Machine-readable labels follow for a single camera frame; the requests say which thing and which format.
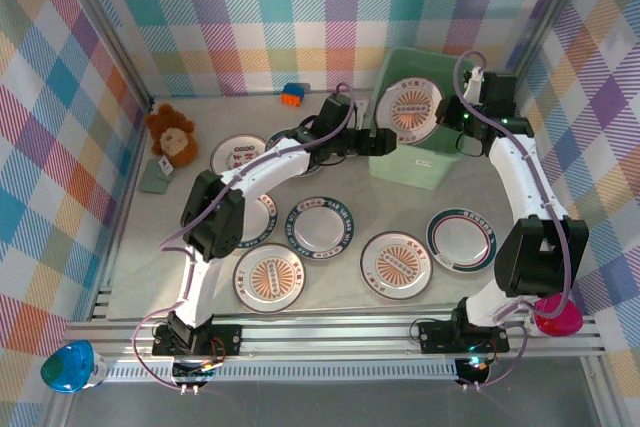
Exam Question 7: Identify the aluminium side rail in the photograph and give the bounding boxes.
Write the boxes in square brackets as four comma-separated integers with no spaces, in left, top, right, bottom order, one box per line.
[89,96,156,321]

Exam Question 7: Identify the white plate with coloured dots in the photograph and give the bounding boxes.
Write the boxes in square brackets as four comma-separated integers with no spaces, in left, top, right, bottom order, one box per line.
[209,134,269,176]

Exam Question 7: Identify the blue dome button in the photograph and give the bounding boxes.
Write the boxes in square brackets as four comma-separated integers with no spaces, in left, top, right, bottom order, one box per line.
[39,339,109,395]

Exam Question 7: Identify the aluminium corner post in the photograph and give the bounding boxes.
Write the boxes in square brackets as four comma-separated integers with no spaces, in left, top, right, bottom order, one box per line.
[49,0,154,111]
[502,0,599,93]

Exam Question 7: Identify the orange blue toy brick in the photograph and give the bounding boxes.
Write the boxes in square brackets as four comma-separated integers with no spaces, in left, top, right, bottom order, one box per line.
[279,82,311,108]

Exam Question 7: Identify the teal red rimmed plate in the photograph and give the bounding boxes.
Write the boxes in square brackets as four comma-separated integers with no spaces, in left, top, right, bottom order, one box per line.
[425,206,499,273]
[264,127,329,179]

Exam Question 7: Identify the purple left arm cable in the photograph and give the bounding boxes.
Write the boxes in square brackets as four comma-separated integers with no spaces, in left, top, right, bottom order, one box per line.
[130,82,358,389]

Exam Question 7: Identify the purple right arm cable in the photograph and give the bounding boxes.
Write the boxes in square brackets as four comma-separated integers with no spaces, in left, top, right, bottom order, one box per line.
[452,50,576,391]

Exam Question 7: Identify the brown plush lion toy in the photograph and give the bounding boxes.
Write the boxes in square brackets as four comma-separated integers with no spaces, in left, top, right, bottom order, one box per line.
[144,102,200,168]

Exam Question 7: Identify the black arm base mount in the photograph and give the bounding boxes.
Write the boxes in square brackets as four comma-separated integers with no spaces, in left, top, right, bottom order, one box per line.
[417,319,511,354]
[151,322,245,357]

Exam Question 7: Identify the small black controller board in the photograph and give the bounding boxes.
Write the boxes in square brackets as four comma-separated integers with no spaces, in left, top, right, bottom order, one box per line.
[454,354,494,392]
[171,356,221,396]

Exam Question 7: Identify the orange sunburst enamel plate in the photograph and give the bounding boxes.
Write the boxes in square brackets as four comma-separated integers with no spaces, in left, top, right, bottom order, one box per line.
[374,77,445,147]
[359,230,434,301]
[232,242,307,315]

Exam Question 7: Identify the pink dome button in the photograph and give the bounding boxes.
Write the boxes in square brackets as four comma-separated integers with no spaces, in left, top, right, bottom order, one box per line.
[532,294,585,338]

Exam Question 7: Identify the green plastic bin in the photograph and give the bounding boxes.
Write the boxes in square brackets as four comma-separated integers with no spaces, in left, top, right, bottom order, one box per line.
[368,46,476,192]

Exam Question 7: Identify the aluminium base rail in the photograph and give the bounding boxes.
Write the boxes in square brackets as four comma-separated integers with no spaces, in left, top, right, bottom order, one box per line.
[64,314,609,363]

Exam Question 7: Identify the grey slotted cable duct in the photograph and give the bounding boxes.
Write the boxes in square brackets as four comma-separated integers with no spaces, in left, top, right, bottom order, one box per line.
[102,359,464,384]

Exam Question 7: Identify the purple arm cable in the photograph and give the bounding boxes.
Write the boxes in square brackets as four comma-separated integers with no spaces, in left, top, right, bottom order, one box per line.
[452,50,576,391]
[130,82,358,389]

